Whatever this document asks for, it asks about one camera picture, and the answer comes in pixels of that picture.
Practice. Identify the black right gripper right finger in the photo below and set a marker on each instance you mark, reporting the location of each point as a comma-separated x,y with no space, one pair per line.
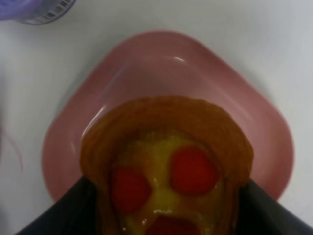
259,214

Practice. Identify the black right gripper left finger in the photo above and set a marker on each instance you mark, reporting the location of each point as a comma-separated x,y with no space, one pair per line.
73,214

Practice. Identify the toy fruit tart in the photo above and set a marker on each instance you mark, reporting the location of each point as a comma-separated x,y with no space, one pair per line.
166,166

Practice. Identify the pink square plate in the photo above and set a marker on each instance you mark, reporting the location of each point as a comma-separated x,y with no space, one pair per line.
167,63

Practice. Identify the purple lidded round container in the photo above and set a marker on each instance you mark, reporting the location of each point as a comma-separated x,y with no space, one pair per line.
34,12

